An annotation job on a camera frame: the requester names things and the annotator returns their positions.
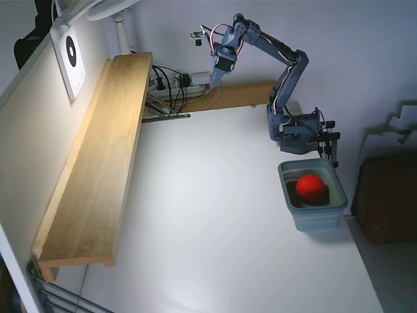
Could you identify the white power strip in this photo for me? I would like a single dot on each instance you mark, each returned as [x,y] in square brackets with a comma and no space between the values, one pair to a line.
[192,88]

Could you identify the dark brown cabinet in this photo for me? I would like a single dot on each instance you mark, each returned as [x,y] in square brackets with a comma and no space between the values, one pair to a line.
[387,202]

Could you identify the silver metal bracket rail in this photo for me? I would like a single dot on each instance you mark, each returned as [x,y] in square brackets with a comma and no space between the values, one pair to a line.
[169,116]

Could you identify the white device with black circle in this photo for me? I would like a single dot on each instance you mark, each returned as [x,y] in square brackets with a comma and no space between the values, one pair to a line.
[73,75]

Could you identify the small wrist camera board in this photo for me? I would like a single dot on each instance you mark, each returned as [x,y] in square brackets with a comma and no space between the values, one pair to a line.
[198,35]

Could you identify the long wooden shelf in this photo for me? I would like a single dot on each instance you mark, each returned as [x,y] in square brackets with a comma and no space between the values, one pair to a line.
[97,163]

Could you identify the black table clamp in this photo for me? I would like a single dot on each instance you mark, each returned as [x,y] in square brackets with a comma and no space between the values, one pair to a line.
[330,136]

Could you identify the white desk lamp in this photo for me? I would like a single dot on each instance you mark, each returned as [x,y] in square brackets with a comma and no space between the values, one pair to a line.
[122,36]

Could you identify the red ball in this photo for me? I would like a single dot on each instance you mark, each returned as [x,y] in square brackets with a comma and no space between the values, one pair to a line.
[309,187]

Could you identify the black plug adapter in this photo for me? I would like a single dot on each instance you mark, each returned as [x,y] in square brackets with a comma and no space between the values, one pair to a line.
[186,80]

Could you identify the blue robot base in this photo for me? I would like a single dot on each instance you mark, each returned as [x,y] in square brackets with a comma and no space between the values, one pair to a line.
[296,145]

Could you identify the grey metal shelf frame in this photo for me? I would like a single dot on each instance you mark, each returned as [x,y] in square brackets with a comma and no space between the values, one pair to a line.
[58,295]

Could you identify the grey plastic container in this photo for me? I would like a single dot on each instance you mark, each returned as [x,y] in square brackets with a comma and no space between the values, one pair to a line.
[312,221]

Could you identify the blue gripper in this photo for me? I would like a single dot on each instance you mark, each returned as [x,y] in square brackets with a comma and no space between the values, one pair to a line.
[223,64]

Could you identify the white partition panel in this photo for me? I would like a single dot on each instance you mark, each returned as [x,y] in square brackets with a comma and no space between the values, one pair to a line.
[26,146]

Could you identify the black power plug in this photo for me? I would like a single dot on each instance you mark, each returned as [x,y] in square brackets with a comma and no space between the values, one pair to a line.
[159,85]

